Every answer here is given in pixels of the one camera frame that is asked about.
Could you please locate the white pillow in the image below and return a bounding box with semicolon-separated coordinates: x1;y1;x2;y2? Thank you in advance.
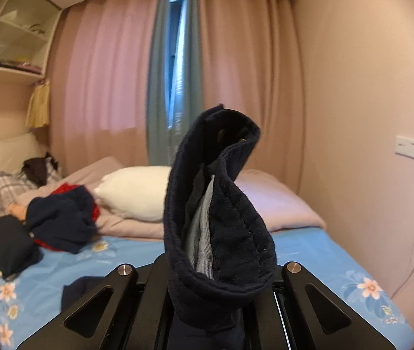
94;166;171;222

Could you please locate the grey-green curtain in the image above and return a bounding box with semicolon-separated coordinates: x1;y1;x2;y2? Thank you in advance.
147;0;204;165

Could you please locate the navy blue jacket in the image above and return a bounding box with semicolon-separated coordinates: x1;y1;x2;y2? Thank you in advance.
60;104;279;350

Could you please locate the lilac folded quilt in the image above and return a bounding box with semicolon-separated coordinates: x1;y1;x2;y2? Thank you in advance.
15;156;327;240

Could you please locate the black garment on blanket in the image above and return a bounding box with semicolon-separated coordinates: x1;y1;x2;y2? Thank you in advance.
21;152;60;187

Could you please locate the yellow hanging cloth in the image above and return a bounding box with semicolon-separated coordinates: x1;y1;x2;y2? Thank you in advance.
26;79;50;129

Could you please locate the dark navy folded garment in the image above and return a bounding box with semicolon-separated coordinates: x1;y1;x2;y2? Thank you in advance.
0;215;43;279

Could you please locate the light blue floral bedsheet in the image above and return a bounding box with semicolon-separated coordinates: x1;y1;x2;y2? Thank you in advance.
0;227;414;349

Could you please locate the pink curtain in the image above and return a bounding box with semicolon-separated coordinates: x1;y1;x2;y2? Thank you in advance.
48;0;304;190

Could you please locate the white wall shelf unit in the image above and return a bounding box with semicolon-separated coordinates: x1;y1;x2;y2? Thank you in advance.
0;0;61;85

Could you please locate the navy and red clothes pile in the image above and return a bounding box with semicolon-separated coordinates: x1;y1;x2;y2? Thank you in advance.
25;186;99;254

